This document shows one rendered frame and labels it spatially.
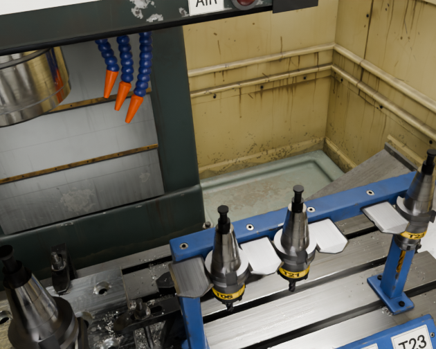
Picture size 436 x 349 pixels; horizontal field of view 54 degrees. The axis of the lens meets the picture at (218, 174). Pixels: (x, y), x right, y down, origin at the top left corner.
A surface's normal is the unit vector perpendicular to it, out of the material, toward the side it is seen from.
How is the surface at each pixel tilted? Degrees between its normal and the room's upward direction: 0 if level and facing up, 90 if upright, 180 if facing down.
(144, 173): 90
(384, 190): 0
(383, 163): 24
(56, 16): 90
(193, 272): 0
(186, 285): 0
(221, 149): 90
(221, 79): 90
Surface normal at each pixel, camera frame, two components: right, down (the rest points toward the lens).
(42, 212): 0.31, 0.54
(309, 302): -0.06, -0.80
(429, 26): -0.95, 0.25
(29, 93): 0.70, 0.40
